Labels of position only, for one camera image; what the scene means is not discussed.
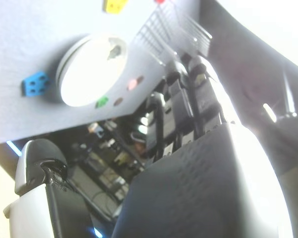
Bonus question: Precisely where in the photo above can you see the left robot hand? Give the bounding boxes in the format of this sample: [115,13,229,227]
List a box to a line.
[3,53,295,238]

